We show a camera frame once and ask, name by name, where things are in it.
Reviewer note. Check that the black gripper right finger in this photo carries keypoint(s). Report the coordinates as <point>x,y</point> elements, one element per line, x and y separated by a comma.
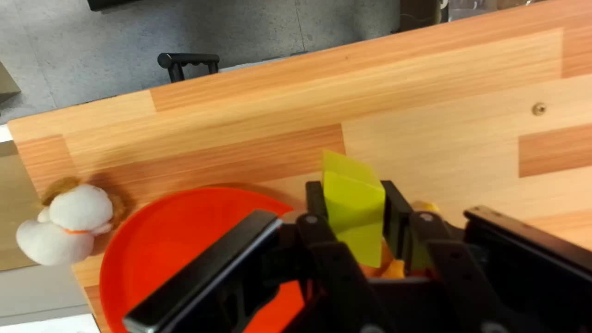
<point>435,252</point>

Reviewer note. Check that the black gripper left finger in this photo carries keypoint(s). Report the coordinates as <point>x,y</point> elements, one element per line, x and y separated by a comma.
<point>337,294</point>

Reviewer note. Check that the yellow block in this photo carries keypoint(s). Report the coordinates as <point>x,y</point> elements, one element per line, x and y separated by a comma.
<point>355,205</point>

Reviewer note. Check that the orange plate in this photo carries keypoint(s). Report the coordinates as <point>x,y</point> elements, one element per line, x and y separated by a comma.
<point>159,239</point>

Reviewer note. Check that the near black orange clamp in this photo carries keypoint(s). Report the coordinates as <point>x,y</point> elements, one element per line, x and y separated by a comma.
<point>174,63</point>

